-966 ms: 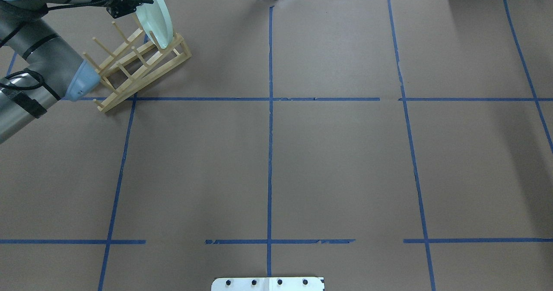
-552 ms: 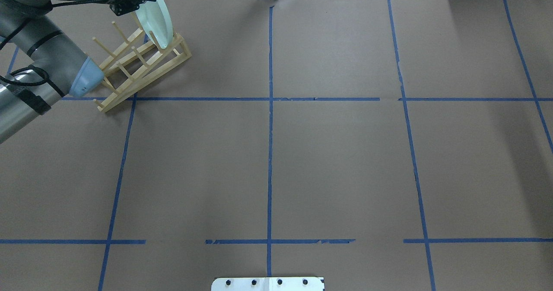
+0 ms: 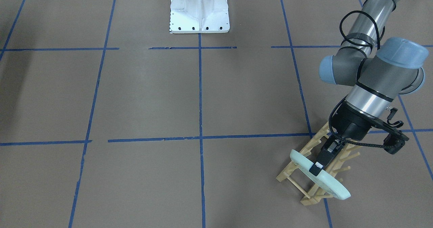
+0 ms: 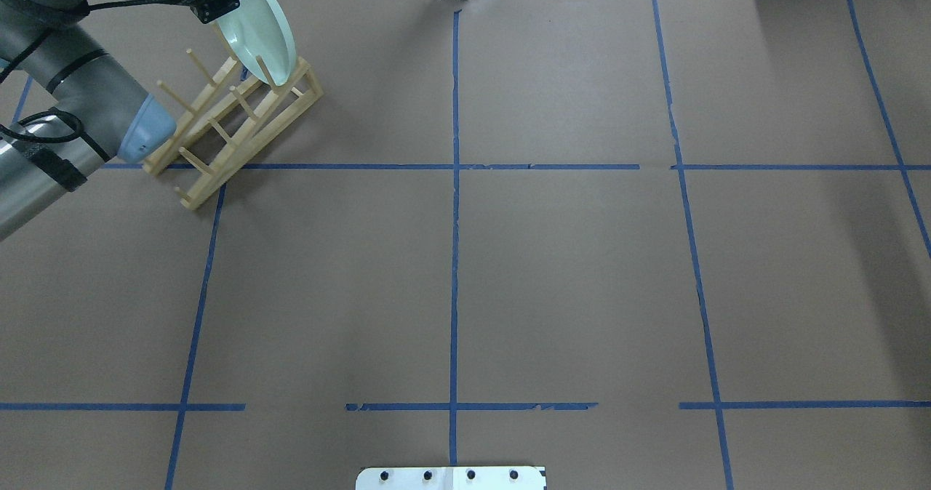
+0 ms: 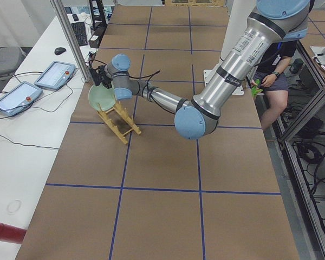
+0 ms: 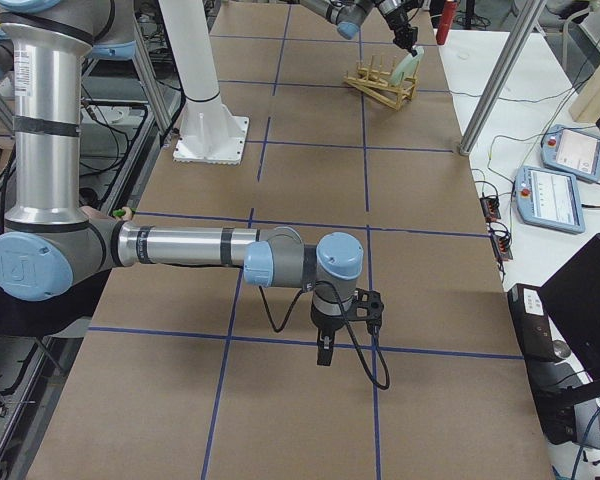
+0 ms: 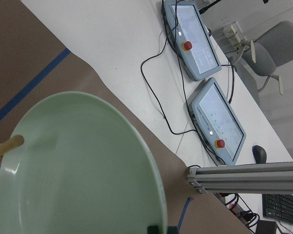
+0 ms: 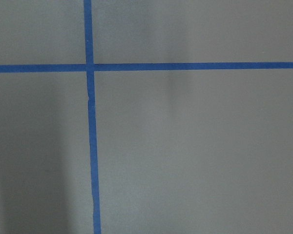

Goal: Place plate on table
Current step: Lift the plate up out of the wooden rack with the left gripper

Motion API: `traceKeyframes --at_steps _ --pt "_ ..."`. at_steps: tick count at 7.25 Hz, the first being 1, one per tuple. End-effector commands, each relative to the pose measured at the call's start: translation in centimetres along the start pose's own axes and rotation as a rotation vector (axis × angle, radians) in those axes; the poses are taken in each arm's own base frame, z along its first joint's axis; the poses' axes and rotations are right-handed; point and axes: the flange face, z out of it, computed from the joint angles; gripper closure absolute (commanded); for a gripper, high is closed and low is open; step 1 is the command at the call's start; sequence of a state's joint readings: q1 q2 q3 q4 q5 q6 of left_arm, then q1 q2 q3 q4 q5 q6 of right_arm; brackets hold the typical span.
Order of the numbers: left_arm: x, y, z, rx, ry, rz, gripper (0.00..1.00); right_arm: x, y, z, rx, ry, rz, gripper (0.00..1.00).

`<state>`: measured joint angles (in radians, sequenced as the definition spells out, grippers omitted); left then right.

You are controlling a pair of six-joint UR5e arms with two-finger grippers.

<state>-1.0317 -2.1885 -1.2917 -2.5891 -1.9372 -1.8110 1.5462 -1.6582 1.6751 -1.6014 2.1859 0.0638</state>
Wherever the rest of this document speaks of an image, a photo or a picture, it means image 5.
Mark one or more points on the red cylinder tube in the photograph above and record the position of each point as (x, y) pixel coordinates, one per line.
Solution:
(11, 234)

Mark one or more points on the grey office chair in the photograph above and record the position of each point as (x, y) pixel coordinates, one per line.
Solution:
(10, 59)

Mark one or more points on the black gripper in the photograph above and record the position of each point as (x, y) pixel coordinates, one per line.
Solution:
(103, 75)

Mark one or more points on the black box on table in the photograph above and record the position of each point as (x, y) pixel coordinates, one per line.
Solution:
(96, 38)

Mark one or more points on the seated person in black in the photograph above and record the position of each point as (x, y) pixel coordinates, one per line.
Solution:
(270, 72)

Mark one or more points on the black keyboard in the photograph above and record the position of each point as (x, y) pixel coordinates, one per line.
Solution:
(79, 29)

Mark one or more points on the teach pendant tablet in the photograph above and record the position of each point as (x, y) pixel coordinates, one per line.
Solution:
(55, 76)
(19, 98)

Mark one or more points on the wooden dish rack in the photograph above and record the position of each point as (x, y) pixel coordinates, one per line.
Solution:
(119, 121)

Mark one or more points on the far teach pendant tablet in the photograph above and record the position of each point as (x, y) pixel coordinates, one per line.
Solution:
(55, 76)

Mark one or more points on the green object in hand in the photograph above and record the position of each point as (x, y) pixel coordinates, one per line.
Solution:
(255, 87)

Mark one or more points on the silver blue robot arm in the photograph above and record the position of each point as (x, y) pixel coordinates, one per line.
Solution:
(269, 22)

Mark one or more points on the black computer mouse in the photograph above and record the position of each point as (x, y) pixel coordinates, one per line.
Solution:
(59, 50)

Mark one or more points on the near teach pendant tablet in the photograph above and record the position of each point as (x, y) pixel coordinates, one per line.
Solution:
(19, 98)

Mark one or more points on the aluminium frame post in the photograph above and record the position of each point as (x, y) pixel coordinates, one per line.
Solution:
(70, 37)

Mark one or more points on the aluminium side frame rail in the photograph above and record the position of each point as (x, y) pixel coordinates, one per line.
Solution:
(302, 135)

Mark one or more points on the light green plate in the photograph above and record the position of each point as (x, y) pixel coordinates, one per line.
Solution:
(101, 98)

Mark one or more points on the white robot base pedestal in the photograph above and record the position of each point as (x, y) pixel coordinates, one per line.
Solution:
(243, 46)

